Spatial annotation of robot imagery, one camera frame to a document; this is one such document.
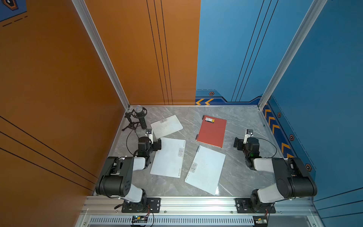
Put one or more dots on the left green circuit board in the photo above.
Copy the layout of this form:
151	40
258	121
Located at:
138	219

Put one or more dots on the left aluminium corner post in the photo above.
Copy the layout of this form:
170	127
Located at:
98	44

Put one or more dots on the red spiral notebook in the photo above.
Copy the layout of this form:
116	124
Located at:
212	131

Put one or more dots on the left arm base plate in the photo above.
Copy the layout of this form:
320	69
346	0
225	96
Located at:
149	204

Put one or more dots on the right circuit board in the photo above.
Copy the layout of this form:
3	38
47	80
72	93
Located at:
260	221

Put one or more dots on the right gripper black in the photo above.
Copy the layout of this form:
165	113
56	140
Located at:
237	143

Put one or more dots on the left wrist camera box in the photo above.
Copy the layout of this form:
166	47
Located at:
149	134

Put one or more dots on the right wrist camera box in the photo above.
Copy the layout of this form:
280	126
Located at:
248	134

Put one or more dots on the white notebook at back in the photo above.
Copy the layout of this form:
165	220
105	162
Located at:
166	126

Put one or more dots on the black microphone on tripod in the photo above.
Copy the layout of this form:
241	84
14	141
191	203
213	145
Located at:
136	118

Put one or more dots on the right aluminium corner post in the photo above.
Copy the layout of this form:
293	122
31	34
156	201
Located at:
304	28

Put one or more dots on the aluminium corner post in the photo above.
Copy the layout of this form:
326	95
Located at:
98	44
304	28

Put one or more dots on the white spiral notebook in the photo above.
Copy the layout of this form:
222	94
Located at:
206	170
168	161

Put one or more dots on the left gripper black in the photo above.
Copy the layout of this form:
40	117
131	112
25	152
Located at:
156	144

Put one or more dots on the aluminium front rail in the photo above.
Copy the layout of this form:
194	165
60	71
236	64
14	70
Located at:
192	211

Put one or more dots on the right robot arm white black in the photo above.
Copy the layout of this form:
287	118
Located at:
292	179

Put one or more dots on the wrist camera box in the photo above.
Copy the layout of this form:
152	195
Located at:
149	134
248	134

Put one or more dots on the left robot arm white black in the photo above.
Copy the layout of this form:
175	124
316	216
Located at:
115	180

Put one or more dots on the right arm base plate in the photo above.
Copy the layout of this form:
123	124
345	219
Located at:
246	205

